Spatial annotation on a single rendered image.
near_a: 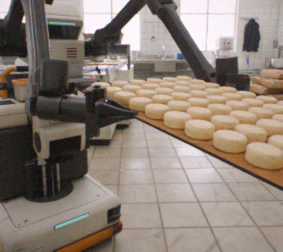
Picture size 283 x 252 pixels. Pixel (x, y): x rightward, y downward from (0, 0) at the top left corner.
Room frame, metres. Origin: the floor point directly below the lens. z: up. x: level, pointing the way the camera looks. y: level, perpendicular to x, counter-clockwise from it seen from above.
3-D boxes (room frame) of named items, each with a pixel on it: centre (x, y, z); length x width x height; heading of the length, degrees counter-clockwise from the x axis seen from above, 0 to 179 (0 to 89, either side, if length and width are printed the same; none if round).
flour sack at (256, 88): (5.81, -2.53, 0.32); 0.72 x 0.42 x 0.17; 7
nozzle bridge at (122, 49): (4.00, 0.50, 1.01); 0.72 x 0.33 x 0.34; 89
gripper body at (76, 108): (0.58, 0.12, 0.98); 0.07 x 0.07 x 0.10; 82
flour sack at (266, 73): (5.77, -2.77, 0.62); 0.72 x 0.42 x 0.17; 9
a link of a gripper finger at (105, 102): (0.57, 0.05, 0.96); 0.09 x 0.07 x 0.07; 82
